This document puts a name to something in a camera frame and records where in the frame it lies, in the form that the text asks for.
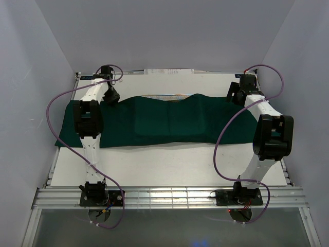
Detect dark green surgical drape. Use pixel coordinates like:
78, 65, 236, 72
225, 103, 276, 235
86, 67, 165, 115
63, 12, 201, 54
54, 93, 281, 149

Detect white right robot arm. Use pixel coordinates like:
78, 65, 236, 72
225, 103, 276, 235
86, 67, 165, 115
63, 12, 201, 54
227, 74, 294, 204

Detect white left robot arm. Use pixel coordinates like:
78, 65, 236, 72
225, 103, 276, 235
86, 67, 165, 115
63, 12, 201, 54
73, 65, 120, 206

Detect blue label left corner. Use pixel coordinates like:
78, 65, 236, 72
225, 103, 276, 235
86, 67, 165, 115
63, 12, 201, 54
80, 76, 94, 80

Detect white paper sheet at back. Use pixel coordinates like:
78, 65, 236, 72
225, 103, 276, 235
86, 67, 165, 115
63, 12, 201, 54
144, 68, 194, 75

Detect metal wire mesh tray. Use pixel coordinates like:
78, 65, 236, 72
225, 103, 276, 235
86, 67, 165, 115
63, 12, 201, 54
141, 94, 192, 102

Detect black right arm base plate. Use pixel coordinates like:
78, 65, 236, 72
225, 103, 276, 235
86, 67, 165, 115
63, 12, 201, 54
209, 189, 263, 206

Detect aluminium front frame rail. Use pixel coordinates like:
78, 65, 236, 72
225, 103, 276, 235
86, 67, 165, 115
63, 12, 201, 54
32, 186, 308, 209

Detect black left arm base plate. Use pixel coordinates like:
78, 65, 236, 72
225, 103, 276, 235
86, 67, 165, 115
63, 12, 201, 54
79, 190, 123, 207

